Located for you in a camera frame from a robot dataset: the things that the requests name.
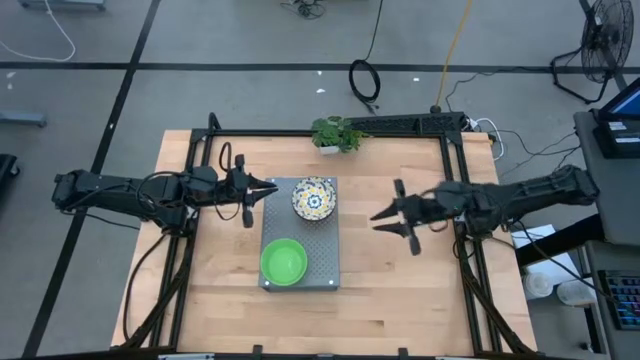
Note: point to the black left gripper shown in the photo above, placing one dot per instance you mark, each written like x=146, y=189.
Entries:
x=235, y=187

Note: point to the white paper sheet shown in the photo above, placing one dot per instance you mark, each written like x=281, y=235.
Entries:
x=550, y=265

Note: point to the green plant in white pot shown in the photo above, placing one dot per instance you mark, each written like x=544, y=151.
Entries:
x=335, y=135

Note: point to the black floor fan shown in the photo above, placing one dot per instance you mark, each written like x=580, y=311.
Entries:
x=607, y=40

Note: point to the clear plastic cup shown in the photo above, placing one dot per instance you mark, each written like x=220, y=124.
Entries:
x=575, y=292
x=537, y=284

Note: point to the grey perforated metal shelf riser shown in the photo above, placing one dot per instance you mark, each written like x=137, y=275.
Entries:
x=320, y=250

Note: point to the grey desk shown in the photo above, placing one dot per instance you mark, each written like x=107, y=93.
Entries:
x=615, y=200

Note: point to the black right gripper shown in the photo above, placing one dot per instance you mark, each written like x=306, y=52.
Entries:
x=440, y=205

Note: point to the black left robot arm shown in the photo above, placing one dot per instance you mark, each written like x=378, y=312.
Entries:
x=100, y=192

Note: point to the black aluminium table frame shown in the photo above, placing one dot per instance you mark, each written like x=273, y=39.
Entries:
x=450, y=150

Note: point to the backlit black keyboard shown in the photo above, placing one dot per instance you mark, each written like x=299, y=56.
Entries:
x=625, y=300

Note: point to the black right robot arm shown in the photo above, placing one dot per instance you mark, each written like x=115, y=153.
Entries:
x=540, y=192

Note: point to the green plastic bowl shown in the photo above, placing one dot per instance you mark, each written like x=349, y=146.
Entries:
x=284, y=262

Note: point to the black open laptop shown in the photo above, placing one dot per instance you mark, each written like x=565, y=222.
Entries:
x=620, y=130

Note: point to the yellow bowl with patterned inside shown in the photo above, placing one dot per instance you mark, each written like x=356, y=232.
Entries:
x=314, y=199

